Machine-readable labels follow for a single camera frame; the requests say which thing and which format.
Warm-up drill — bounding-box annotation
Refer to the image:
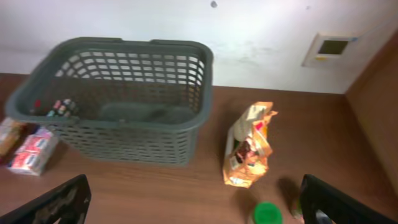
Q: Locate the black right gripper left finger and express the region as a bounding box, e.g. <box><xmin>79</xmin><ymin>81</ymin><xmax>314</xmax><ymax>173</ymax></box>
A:
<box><xmin>1</xmin><ymin>174</ymin><xmax>91</xmax><ymax>224</ymax></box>

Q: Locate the colourful tissue multipack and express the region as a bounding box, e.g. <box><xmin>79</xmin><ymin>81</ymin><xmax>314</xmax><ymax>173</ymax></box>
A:
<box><xmin>7</xmin><ymin>127</ymin><xmax>58</xmax><ymax>176</ymax></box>

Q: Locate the grey plastic basket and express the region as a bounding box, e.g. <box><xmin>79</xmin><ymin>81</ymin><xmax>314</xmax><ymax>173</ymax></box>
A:
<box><xmin>5</xmin><ymin>37</ymin><xmax>213</xmax><ymax>165</ymax></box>

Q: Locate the orange snack bag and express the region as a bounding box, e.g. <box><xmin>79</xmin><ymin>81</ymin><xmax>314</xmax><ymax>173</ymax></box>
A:
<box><xmin>223</xmin><ymin>101</ymin><xmax>277</xmax><ymax>189</ymax></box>

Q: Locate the green lid jar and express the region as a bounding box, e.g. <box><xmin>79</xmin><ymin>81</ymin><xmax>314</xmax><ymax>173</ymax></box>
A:
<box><xmin>247</xmin><ymin>202</ymin><xmax>283</xmax><ymax>224</ymax></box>
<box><xmin>290</xmin><ymin>197</ymin><xmax>304</xmax><ymax>223</ymax></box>

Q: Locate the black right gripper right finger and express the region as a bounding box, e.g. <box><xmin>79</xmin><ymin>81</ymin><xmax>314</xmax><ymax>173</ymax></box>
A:
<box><xmin>299</xmin><ymin>174</ymin><xmax>397</xmax><ymax>224</ymax></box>

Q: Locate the orange noodle packet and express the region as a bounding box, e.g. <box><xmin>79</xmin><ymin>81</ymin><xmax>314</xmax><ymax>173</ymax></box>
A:
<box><xmin>1</xmin><ymin>117</ymin><xmax>26</xmax><ymax>159</ymax></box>

